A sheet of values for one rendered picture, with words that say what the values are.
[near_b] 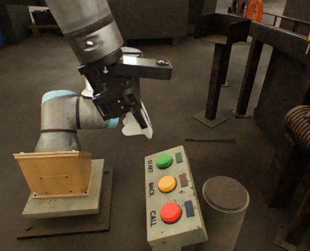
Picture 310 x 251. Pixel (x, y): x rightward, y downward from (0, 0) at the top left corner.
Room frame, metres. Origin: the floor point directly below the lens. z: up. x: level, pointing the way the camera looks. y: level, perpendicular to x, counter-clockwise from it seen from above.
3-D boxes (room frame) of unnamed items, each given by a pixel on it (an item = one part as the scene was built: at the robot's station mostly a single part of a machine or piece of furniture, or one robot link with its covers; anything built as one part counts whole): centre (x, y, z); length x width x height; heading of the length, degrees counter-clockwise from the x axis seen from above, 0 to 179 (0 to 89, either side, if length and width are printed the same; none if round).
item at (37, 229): (0.81, 0.43, 0.04); 0.40 x 0.40 x 0.08; 5
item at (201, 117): (1.60, -0.41, 0.36); 0.26 x 0.20 x 0.72; 38
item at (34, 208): (0.81, 0.43, 0.10); 0.32 x 0.32 x 0.04; 5
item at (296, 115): (0.76, -0.61, 0.27); 0.22 x 0.13 x 0.53; 3
